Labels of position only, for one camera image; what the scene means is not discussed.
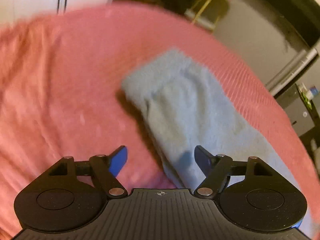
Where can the grey vanity dresser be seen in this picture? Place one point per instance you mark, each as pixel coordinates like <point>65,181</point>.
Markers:
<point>303,115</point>

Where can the grey sweatpants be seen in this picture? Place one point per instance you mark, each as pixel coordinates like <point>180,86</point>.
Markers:
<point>184,106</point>

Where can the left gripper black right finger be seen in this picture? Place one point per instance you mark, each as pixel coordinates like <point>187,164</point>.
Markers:
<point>251,194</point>

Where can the yellow-legged white stool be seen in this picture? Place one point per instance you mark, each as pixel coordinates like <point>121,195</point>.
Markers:
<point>207,13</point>

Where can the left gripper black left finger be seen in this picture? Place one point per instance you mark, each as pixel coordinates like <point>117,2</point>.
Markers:
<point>70,194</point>

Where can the pink ribbed bedspread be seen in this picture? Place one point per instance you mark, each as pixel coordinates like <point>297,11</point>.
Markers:
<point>61,95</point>

